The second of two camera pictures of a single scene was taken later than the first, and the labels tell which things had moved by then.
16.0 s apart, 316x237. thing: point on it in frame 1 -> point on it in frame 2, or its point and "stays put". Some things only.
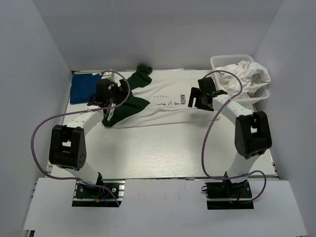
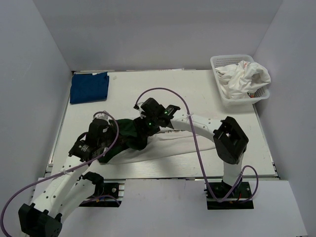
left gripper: [121, 94] -> [112, 128]
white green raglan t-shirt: [159, 98] -> [138, 142]
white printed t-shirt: [251, 75] stays put
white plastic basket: [254, 97] stays put
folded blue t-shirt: [83, 87] stays put
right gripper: [195, 94] -> [141, 122]
